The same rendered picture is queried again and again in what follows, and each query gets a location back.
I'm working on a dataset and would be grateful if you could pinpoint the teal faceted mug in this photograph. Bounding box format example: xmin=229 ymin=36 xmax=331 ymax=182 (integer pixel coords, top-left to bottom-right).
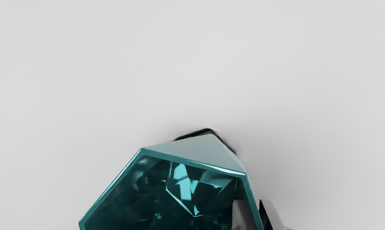
xmin=78 ymin=133 xmax=265 ymax=230

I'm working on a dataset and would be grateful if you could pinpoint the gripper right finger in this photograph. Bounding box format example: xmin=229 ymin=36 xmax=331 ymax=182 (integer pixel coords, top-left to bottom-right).
xmin=259 ymin=200 xmax=296 ymax=230

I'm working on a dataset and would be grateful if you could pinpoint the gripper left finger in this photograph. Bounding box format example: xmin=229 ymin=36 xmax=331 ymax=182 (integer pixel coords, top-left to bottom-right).
xmin=231 ymin=199 xmax=256 ymax=230

